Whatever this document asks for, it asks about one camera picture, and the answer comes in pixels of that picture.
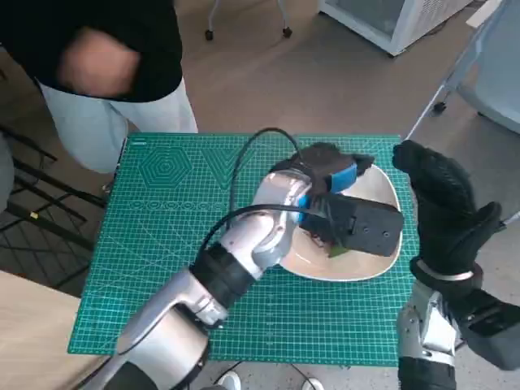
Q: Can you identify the white glass cabinet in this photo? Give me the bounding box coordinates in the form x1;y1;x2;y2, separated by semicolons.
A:
318;0;476;58

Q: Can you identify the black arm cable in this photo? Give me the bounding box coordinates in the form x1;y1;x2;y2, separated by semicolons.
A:
197;204;310;265
228;128;304;212

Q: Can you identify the black wire rack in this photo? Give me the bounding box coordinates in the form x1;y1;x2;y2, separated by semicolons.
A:
0;123;109;293

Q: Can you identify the purple toy grapes bunch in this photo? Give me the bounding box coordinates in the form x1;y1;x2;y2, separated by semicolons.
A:
306;229;350;260

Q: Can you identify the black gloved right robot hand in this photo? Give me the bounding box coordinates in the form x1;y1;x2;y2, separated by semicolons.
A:
392;140;503;281

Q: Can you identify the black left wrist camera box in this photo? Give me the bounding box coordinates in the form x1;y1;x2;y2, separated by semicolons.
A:
302;194;405;258

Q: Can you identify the white rolling chair base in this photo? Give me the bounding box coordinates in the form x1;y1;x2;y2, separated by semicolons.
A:
205;0;293;41

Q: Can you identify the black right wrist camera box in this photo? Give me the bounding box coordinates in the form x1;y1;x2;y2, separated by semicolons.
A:
454;286;520;371

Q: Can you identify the green cutting mat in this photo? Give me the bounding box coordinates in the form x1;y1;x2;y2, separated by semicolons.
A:
67;132;414;364

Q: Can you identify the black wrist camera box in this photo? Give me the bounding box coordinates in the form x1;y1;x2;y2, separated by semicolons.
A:
454;286;520;371
302;194;405;258

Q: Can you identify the black left robot hand, blue tape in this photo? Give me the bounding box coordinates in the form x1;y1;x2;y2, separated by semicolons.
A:
298;141;377;196

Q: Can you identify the white square plate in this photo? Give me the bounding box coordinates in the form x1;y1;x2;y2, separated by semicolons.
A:
266;162;404;282

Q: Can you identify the grey mesh chair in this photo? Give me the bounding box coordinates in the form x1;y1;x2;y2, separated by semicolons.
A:
405;0;520;235

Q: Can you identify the person in black top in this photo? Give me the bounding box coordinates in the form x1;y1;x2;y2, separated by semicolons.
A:
0;0;200;174

